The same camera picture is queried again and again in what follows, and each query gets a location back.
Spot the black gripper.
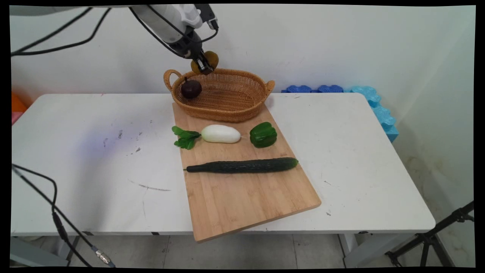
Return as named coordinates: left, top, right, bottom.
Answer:
left=167, top=27, right=215, bottom=75

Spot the brown yellow potato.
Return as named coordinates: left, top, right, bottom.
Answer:
left=190, top=51, right=219, bottom=75

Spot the dark purple fruit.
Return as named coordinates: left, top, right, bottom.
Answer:
left=180, top=77, right=202, bottom=100

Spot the woven wicker basket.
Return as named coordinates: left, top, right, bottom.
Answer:
left=163, top=67, right=276, bottom=123

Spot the white radish with green leaves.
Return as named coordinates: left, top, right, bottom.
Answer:
left=172, top=124, right=242, bottom=151

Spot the green bell pepper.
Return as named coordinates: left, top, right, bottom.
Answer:
left=249, top=122, right=278, bottom=149

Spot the dark green cucumber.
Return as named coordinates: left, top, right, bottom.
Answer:
left=184, top=157, right=299, bottom=174

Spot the wooden cutting board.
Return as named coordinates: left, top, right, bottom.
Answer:
left=172, top=102, right=322, bottom=243

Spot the light blue foam mat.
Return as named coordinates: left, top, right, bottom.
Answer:
left=343, top=86, right=399, bottom=143

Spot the orange object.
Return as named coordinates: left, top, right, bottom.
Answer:
left=11, top=92, right=28, bottom=113

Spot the grey table leg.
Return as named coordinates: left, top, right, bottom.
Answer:
left=57, top=232, right=94, bottom=267

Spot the white table leg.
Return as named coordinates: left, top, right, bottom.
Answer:
left=338, top=232, right=408, bottom=268

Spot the black tripod stand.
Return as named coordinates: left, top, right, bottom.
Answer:
left=384, top=201, right=475, bottom=268

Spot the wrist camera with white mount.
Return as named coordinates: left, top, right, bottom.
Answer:
left=184, top=5, right=219, bottom=31

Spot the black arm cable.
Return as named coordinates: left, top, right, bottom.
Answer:
left=11, top=5, right=219, bottom=57

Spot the black cable with metal connector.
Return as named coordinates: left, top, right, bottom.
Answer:
left=11, top=163, right=116, bottom=268

